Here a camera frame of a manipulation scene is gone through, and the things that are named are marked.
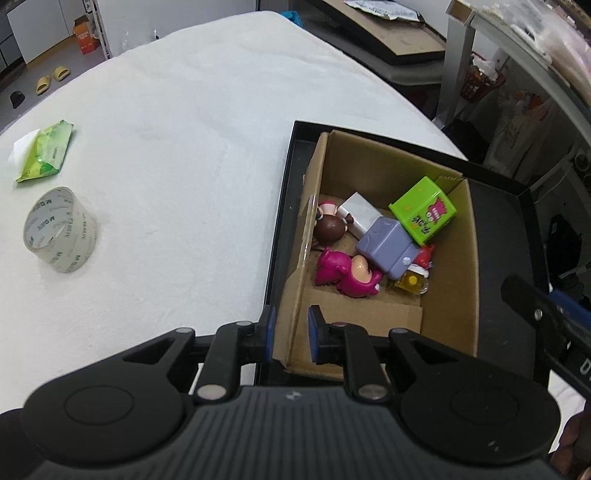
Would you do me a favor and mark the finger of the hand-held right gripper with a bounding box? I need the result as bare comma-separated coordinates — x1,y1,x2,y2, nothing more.
501,274,591,341

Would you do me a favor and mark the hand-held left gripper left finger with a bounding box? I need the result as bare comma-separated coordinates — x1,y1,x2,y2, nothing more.
121,305,278,403

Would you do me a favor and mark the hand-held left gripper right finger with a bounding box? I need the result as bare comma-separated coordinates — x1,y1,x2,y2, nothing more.
307,305,468,403

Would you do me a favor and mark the pink bear toy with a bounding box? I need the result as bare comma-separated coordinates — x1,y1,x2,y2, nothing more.
315,247,383,300

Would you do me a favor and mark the black tray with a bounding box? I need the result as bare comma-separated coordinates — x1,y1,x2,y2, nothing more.
254,120,552,402

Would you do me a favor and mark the cardboard box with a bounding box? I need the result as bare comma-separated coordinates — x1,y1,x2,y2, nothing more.
272,130,478,381

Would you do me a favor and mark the brown-haired doll figurine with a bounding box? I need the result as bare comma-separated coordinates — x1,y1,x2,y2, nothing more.
314,199,354,248

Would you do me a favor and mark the purple plastic box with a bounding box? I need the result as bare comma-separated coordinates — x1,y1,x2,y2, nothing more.
355,217,422,280

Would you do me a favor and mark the red and yellow toy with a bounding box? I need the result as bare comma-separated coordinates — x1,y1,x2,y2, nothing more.
392,244,436,296

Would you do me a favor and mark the white charger plug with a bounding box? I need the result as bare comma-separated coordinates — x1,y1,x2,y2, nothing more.
337,191,382,241

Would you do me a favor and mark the green toy box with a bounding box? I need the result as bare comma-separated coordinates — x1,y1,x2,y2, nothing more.
389,176,458,247

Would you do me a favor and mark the person's right hand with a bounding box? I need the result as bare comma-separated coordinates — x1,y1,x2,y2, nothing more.
549,411,591,480

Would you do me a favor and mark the white shelf unit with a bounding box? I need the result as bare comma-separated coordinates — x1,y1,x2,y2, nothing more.
529,147,591,197

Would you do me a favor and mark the white paper bag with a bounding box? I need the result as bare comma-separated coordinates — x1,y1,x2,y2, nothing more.
484,91,555,182

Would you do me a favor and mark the clear tape roll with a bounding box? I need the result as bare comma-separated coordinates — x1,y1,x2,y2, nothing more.
23,186,99,274

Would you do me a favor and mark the red basket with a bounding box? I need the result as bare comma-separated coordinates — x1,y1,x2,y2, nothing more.
461,53,507,103

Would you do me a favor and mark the green tissue pack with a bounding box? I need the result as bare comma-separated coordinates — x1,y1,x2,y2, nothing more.
8,120,75,184

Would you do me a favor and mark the orange carton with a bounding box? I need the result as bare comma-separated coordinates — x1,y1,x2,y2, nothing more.
73,15,100,55

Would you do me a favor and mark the white cabinet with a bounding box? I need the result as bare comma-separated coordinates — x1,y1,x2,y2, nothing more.
6,0,78,65

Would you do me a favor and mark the white desk frame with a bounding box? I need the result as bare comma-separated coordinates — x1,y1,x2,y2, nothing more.
434,0,591,139

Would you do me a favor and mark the brown board with black frame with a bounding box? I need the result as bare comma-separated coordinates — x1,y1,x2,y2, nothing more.
318,0,448,66

